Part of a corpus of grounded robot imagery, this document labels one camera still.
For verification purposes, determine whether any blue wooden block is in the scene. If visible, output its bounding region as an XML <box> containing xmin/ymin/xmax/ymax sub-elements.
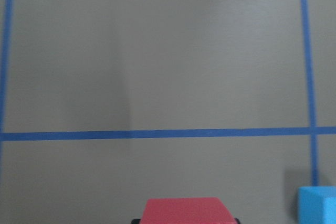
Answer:
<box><xmin>298</xmin><ymin>186</ymin><xmax>335</xmax><ymax>224</ymax></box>

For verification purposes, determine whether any red wooden block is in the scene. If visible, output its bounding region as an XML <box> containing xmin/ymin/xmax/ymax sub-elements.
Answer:
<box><xmin>140</xmin><ymin>197</ymin><xmax>236</xmax><ymax>223</ymax></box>

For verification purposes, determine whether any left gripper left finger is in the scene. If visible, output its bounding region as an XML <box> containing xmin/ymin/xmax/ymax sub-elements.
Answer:
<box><xmin>131</xmin><ymin>219</ymin><xmax>141</xmax><ymax>224</ymax></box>

